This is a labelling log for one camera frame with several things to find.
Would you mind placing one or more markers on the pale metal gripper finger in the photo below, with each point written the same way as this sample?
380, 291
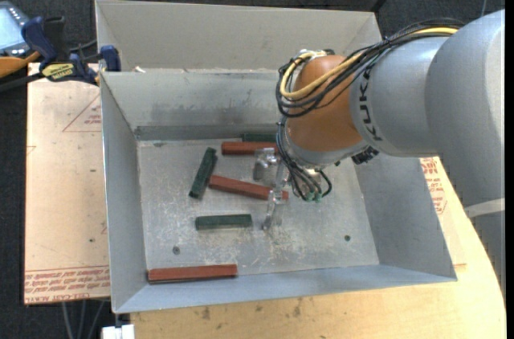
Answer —
264, 164
272, 209

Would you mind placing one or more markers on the red-brown flat block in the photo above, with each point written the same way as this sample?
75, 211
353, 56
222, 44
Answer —
192, 273
237, 185
245, 148

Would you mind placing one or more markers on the dark green flat block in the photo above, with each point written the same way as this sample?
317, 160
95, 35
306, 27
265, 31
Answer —
203, 172
223, 221
258, 137

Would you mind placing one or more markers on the grey metal bin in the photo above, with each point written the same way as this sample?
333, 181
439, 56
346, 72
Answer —
201, 40

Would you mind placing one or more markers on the brown cardboard board, red print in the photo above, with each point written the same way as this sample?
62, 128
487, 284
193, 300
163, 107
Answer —
64, 185

